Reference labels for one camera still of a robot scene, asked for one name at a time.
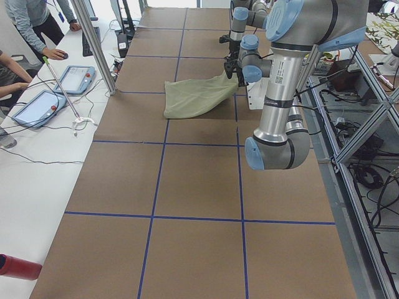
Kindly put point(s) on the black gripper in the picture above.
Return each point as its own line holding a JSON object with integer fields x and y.
{"x": 232, "y": 44}
{"x": 240, "y": 75}

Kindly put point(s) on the olive green long-sleeve shirt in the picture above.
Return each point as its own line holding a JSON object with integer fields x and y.
{"x": 194, "y": 97}

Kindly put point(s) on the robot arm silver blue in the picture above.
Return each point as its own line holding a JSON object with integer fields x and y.
{"x": 244, "y": 13}
{"x": 273, "y": 43}

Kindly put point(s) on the far teach pendant tablet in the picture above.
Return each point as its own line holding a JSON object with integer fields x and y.
{"x": 76, "y": 79}

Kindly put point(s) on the teach pendant tablet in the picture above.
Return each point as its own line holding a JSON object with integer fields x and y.
{"x": 40, "y": 109}
{"x": 76, "y": 79}

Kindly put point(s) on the grabber stick green tip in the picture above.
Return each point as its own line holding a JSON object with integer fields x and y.
{"x": 79, "y": 119}

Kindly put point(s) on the near teach pendant tablet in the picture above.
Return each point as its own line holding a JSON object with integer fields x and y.
{"x": 40, "y": 109}

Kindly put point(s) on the standing person grey shirt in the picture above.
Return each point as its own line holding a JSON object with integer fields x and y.
{"x": 33, "y": 20}

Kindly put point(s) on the seated person dark shirt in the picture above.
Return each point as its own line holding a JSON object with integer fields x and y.
{"x": 14, "y": 80}

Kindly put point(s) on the red bottle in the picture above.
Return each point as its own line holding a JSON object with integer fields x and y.
{"x": 19, "y": 268}

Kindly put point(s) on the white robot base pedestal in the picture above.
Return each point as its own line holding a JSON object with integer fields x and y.
{"x": 256, "y": 93}

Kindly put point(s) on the aluminium frame post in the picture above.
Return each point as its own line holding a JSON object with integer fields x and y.
{"x": 88, "y": 30}

